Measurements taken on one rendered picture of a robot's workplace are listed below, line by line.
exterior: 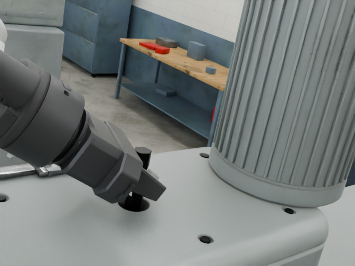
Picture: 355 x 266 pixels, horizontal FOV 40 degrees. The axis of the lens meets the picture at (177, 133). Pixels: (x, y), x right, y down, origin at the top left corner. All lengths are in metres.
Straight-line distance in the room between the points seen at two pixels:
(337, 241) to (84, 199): 0.48
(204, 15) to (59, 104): 6.37
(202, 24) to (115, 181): 6.39
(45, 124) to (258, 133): 0.28
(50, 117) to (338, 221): 0.64
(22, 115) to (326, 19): 0.35
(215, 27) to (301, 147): 6.04
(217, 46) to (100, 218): 6.09
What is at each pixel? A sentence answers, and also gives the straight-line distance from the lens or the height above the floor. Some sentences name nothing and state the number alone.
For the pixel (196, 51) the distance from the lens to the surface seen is 6.40.
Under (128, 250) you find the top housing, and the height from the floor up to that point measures 1.89.
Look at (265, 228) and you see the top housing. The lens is 0.59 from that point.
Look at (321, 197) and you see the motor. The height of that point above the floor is 1.91.
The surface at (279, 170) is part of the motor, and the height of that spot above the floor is 1.94.
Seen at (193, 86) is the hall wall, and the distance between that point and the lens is 6.94.
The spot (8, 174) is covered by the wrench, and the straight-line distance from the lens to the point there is 0.60.
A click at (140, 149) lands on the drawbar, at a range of 0.55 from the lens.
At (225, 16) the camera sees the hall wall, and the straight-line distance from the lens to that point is 6.51.
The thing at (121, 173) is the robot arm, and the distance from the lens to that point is 0.48.
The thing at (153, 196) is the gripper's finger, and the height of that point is 1.91.
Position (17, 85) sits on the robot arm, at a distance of 0.43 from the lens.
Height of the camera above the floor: 2.17
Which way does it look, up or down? 20 degrees down
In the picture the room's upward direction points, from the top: 11 degrees clockwise
